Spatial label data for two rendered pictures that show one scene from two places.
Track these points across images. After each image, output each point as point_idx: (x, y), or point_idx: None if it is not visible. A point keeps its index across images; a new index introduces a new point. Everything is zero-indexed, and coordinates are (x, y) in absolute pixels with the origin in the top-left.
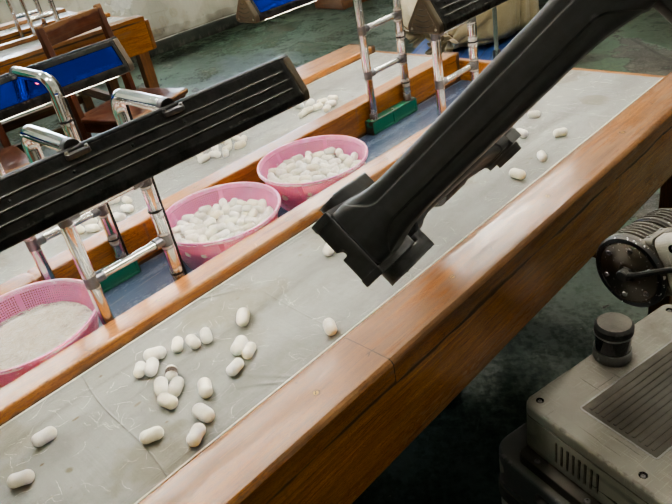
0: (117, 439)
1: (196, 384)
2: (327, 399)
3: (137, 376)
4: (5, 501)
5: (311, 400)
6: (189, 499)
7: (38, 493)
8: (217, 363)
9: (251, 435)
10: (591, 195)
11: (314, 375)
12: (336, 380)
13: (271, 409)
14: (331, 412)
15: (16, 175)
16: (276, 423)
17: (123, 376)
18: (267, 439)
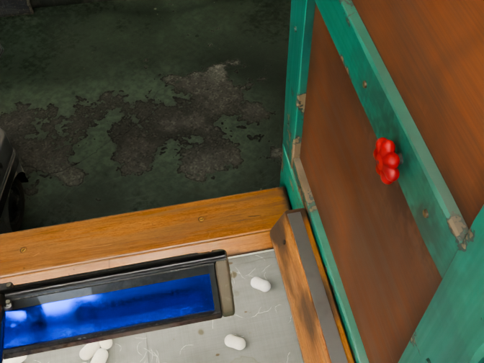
0: (157, 335)
1: (74, 348)
2: (23, 239)
3: None
4: (251, 336)
5: (31, 245)
6: (144, 229)
7: (227, 325)
8: (43, 361)
9: (83, 247)
10: None
11: (9, 265)
12: (3, 249)
13: (56, 258)
14: (31, 229)
15: (74, 276)
16: (63, 244)
17: None
18: (78, 237)
